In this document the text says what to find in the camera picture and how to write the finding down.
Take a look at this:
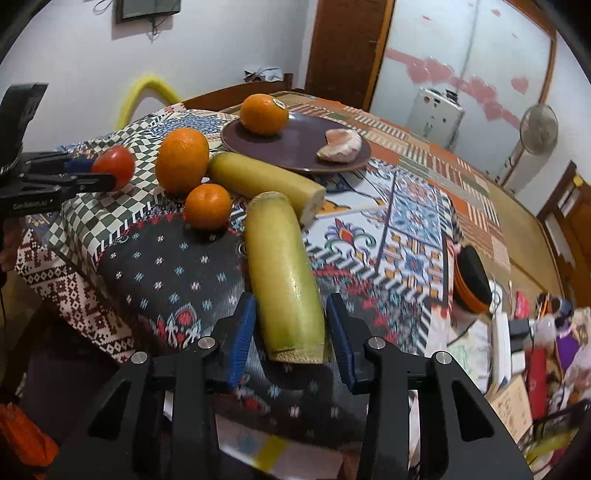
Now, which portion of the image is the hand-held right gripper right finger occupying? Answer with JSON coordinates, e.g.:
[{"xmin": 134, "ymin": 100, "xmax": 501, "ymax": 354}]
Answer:
[{"xmin": 325, "ymin": 292, "xmax": 533, "ymax": 480}]

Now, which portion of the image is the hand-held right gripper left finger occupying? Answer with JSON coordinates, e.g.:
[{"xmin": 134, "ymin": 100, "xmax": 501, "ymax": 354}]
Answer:
[{"xmin": 46, "ymin": 292, "xmax": 258, "ymax": 480}]

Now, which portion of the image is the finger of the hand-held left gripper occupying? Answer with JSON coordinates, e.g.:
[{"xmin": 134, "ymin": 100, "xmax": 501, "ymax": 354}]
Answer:
[
  {"xmin": 18, "ymin": 172, "xmax": 117, "ymax": 198},
  {"xmin": 21, "ymin": 151, "xmax": 98, "ymax": 172}
]

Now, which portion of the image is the red tomato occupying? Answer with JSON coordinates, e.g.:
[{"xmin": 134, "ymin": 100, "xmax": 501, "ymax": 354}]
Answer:
[{"xmin": 91, "ymin": 145, "xmax": 136, "ymax": 191}]

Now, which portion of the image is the long yellow-green cucumber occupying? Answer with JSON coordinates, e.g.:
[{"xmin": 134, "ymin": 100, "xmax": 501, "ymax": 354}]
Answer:
[{"xmin": 244, "ymin": 191, "xmax": 339, "ymax": 364}]

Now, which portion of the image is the yellow foam tube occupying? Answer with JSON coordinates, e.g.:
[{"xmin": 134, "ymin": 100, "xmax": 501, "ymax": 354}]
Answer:
[{"xmin": 115, "ymin": 73, "xmax": 185, "ymax": 130}]

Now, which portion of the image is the large orange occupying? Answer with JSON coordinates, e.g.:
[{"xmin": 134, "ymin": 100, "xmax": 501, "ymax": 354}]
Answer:
[{"xmin": 155, "ymin": 128, "xmax": 211, "ymax": 195}]

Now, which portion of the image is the small orange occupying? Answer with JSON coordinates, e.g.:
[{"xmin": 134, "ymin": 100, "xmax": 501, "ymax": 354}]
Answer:
[{"xmin": 185, "ymin": 183, "xmax": 232, "ymax": 231}]

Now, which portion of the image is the patchwork patterned cloth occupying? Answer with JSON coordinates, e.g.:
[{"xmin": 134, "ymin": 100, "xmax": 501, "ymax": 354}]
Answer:
[{"xmin": 15, "ymin": 91, "xmax": 511, "ymax": 450}]

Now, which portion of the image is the short yellow cucumber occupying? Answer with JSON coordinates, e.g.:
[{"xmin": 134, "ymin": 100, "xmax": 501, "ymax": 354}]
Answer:
[{"xmin": 207, "ymin": 152, "xmax": 327, "ymax": 225}]

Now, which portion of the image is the wooden headboard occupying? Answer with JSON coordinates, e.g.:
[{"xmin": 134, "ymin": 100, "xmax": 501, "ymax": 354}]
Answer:
[{"xmin": 181, "ymin": 73, "xmax": 305, "ymax": 112}]

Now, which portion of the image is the orange with dark stem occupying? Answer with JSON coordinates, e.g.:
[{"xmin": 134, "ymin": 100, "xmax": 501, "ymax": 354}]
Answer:
[{"xmin": 239, "ymin": 93, "xmax": 290, "ymax": 136}]

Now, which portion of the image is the peeled pale citrus piece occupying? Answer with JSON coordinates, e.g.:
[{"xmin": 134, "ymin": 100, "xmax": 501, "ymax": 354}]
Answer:
[{"xmin": 316, "ymin": 128, "xmax": 363, "ymax": 162}]

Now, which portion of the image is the dark purple plate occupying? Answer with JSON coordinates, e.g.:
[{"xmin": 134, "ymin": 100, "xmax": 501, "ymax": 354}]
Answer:
[{"xmin": 220, "ymin": 113, "xmax": 372, "ymax": 174}]

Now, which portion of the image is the red bottle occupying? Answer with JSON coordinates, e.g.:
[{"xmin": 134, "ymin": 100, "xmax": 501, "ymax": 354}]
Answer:
[{"xmin": 526, "ymin": 348, "xmax": 549, "ymax": 421}]

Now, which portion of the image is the grey crumpled cloth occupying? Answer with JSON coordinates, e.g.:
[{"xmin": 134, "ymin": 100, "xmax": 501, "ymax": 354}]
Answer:
[{"xmin": 243, "ymin": 66, "xmax": 283, "ymax": 83}]

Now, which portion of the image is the woven bamboo mat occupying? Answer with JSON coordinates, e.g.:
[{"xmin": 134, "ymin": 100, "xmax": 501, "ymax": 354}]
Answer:
[{"xmin": 480, "ymin": 178, "xmax": 566, "ymax": 305}]

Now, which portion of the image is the orange bag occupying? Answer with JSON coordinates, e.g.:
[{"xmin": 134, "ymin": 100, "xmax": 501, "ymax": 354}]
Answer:
[{"xmin": 0, "ymin": 401, "xmax": 61, "ymax": 478}]

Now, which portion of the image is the white box appliance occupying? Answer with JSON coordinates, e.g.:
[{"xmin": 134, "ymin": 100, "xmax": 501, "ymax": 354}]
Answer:
[{"xmin": 405, "ymin": 87, "xmax": 465, "ymax": 148}]

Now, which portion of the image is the white standing fan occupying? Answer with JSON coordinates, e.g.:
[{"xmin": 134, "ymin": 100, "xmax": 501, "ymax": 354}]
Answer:
[{"xmin": 496, "ymin": 104, "xmax": 559, "ymax": 185}]

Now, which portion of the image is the dark wall frame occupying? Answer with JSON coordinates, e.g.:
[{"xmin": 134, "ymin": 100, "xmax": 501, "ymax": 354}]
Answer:
[{"xmin": 115, "ymin": 0, "xmax": 182, "ymax": 24}]

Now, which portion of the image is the wooden door frame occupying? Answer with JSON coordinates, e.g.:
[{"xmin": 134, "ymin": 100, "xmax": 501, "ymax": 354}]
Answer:
[{"xmin": 305, "ymin": 0, "xmax": 397, "ymax": 114}]

